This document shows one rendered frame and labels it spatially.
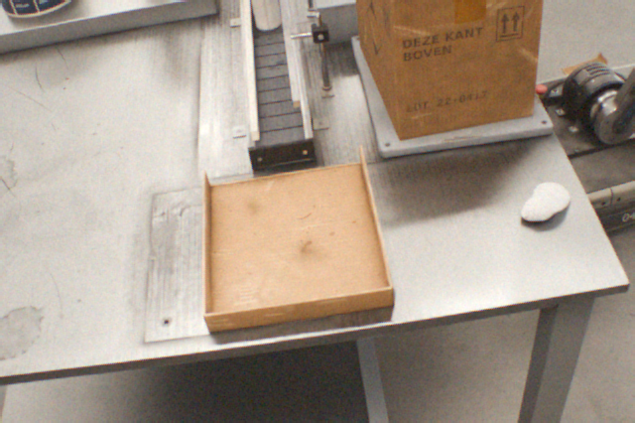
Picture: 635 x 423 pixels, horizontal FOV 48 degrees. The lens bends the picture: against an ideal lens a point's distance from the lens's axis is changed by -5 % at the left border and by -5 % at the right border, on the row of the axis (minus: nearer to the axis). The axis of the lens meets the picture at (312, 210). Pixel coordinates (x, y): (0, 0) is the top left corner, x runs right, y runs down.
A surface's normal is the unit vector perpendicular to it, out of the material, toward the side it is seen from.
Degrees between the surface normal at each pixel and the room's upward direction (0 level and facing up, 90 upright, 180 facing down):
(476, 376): 0
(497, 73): 90
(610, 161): 0
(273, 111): 0
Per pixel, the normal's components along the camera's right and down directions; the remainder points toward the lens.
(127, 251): -0.11, -0.70
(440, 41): 0.17, 0.69
